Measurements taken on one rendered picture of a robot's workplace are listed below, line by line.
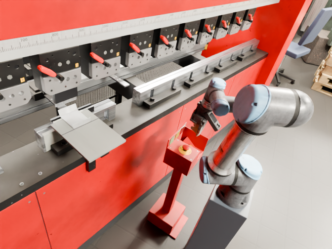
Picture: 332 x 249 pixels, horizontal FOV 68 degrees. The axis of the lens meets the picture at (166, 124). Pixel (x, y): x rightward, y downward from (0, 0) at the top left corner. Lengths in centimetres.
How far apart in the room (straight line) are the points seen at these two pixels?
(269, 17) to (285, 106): 206
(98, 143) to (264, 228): 161
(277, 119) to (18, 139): 225
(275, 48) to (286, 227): 166
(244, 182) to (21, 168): 90
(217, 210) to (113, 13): 96
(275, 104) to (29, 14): 74
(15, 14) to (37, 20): 6
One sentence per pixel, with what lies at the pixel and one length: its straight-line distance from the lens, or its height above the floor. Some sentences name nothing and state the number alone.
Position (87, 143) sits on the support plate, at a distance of 102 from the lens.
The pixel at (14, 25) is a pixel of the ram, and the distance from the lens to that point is 87.
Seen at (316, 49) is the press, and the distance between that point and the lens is 580.
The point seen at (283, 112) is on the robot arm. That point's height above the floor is 137.
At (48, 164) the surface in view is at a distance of 113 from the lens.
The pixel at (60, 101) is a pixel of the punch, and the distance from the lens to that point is 109.
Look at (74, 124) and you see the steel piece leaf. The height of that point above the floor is 102.
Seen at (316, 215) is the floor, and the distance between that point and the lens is 262.
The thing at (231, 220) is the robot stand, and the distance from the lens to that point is 127.
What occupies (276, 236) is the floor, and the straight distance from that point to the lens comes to 227.
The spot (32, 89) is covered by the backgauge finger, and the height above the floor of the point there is 103.
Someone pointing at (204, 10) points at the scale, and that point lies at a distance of 155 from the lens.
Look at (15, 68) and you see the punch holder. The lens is 91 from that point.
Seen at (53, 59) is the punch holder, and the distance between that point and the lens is 95.
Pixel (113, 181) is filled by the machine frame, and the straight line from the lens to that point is 147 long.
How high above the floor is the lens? 172
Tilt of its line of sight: 39 degrees down
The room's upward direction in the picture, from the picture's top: 13 degrees clockwise
